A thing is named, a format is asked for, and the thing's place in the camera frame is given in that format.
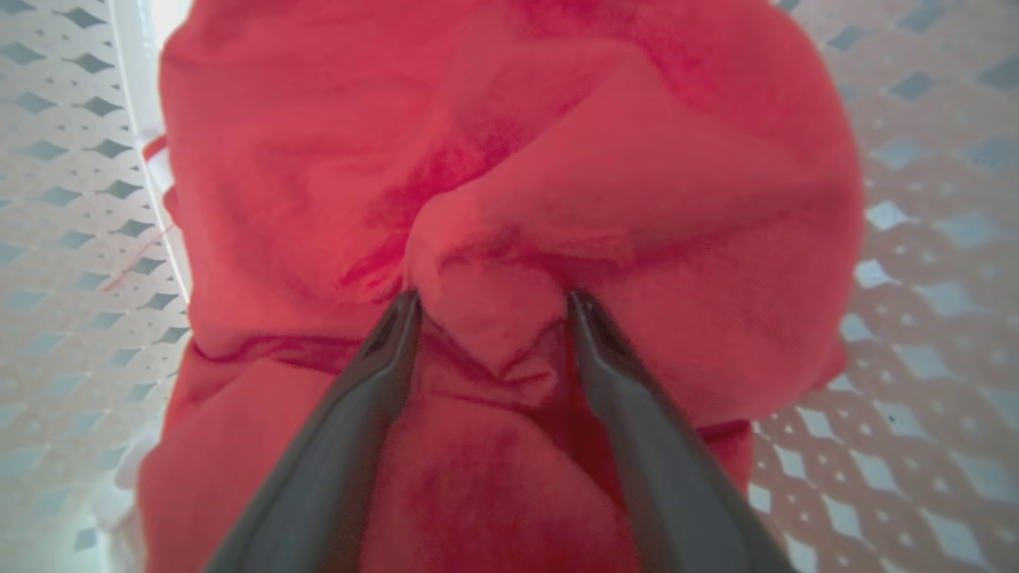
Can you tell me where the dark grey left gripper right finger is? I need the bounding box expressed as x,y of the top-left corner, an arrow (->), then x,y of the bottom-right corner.
567,290 -> 797,573

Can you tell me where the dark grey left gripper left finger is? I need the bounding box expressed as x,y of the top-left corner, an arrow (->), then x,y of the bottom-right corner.
203,291 -> 423,573

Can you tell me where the red clothing with white stripe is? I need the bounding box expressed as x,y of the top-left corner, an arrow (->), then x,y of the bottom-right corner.
137,0 -> 866,573

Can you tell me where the cream perforated laundry basket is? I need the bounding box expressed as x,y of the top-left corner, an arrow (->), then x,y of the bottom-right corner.
0,0 -> 1019,573

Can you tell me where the white cloth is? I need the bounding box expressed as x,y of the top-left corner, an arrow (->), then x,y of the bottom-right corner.
96,131 -> 196,573

